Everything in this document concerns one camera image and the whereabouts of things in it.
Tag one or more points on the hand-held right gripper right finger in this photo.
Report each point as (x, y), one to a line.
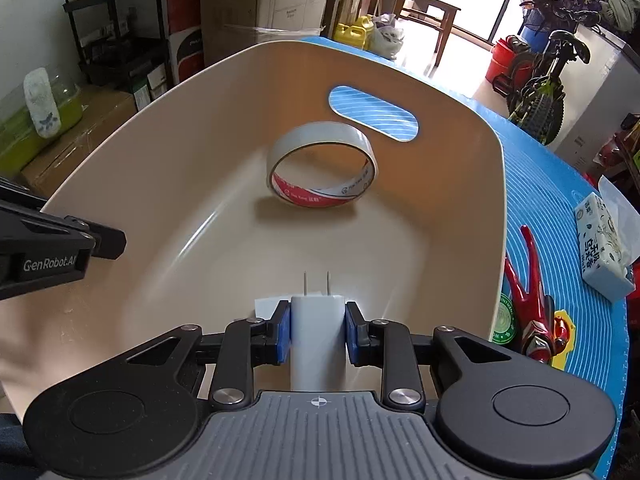
(352, 335)

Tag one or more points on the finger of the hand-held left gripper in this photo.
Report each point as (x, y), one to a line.
(105, 242)
(22, 195)

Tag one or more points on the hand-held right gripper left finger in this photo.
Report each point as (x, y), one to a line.
(282, 335)

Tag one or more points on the white plug charger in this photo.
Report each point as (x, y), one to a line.
(317, 332)

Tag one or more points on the beige plastic storage basket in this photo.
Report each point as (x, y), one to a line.
(200, 160)

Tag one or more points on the large white tape roll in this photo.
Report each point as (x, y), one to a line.
(312, 132)

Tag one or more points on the green transparent lidded container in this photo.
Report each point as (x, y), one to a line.
(30, 125)

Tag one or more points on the small green tape roll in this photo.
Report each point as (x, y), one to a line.
(507, 320)

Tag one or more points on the dark blue trousers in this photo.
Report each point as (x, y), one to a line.
(17, 450)

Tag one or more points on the black metal rack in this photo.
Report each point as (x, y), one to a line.
(120, 30)

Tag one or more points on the yellow plastic toy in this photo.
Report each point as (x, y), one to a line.
(567, 330)

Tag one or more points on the red black appliance box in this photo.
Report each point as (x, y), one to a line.
(185, 35)

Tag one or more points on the blue silicone baking mat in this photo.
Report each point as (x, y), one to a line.
(550, 200)

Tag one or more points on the white patterned tissue pack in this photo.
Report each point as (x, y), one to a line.
(602, 245)

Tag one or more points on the large printed cardboard box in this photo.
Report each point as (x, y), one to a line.
(265, 5)

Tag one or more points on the white crumpled plastic bag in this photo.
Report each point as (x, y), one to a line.
(389, 37)

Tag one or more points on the yellow plastic jug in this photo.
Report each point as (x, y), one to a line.
(350, 35)

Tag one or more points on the red bucket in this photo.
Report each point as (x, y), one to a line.
(502, 67)

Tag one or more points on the green black bicycle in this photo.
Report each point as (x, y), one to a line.
(545, 85)

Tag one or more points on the wooden chair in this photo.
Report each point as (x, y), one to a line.
(425, 10)

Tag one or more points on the white chest freezer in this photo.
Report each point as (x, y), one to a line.
(600, 110)

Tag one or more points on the blue bucket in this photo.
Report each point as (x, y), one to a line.
(534, 39)

